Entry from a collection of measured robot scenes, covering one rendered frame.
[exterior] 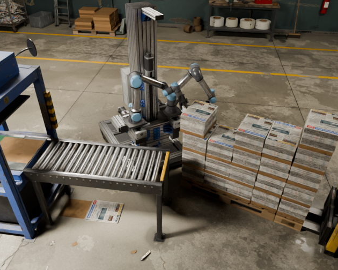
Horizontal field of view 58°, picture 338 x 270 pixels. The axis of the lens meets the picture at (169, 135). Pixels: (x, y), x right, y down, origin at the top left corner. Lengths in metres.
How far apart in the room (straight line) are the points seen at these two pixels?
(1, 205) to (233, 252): 2.40
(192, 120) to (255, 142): 0.67
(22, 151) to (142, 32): 1.75
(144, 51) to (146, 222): 1.89
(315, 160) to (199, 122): 1.15
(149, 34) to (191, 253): 2.33
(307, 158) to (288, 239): 1.00
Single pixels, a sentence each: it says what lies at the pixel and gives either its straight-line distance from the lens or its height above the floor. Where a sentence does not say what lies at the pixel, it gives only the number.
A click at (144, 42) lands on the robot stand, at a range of 3.44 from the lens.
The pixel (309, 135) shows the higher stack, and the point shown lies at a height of 1.22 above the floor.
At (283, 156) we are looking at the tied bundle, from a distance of 3.16.
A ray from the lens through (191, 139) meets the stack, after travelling 3.40.
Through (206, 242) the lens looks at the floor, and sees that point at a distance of 3.44.
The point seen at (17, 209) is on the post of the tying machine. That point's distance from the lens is 3.37.
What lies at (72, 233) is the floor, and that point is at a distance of 3.62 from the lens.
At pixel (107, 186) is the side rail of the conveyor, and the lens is 2.98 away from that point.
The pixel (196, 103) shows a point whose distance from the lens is 3.50.
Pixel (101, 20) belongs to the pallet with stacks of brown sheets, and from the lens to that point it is 9.07.
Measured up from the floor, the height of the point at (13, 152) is 0.80.
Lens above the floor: 2.81
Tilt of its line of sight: 36 degrees down
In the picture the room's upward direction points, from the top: 1 degrees clockwise
